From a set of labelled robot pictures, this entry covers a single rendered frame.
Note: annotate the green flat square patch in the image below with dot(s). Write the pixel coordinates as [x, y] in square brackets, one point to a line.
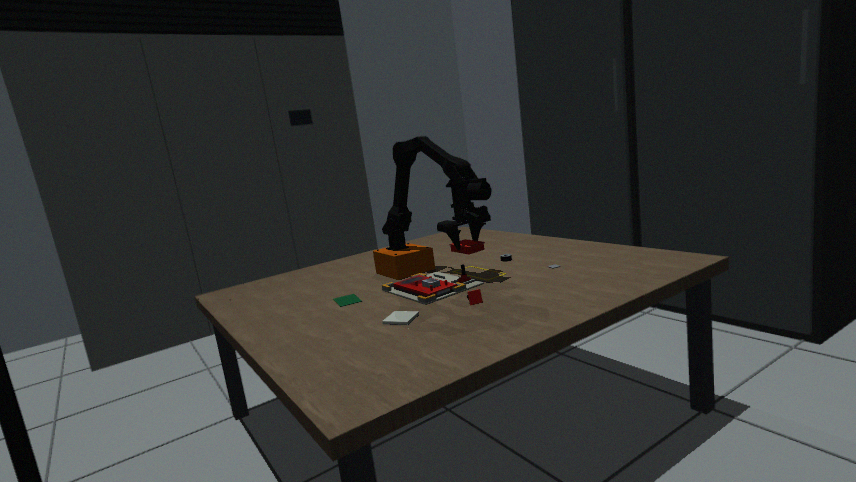
[347, 300]

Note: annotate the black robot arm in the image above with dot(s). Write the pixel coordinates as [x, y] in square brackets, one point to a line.
[464, 184]

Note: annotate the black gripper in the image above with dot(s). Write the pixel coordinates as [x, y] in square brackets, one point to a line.
[451, 227]

